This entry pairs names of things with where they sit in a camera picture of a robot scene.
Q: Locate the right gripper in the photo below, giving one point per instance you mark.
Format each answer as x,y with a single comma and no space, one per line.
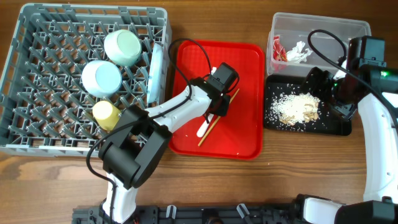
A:
324,78

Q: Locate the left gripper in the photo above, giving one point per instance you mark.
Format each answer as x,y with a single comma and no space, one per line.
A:
222,111

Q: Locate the wooden chopstick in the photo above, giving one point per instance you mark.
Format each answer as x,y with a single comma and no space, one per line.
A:
208,131

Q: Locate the rice and peanut shells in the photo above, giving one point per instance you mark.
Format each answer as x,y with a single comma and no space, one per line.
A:
291,108

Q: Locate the white plastic fork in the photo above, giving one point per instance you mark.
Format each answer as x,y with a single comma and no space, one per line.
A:
202,129

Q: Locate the white napkin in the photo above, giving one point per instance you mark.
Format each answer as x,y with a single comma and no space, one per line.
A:
298,54

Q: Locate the red snack wrapper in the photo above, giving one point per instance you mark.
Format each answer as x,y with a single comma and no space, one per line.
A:
279,53

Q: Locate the light blue plate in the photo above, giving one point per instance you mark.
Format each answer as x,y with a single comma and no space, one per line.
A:
153,84

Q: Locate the mint green saucer bowl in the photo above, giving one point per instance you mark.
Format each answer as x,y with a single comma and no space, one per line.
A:
101,78

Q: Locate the yellow plastic cup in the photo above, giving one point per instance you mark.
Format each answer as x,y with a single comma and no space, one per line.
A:
106,115

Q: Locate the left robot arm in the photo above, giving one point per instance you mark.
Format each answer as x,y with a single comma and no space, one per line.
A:
133,149

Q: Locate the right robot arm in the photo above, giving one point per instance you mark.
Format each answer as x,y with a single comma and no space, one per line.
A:
369,87

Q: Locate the grey dishwasher rack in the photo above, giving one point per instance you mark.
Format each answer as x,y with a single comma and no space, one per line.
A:
45,110

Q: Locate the black tray bin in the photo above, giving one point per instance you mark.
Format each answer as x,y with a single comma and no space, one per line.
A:
327,123

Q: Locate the red plastic tray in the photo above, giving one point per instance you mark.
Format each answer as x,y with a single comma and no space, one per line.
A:
238,135

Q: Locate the clear plastic bin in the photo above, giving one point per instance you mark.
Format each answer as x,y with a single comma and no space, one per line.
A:
293,28

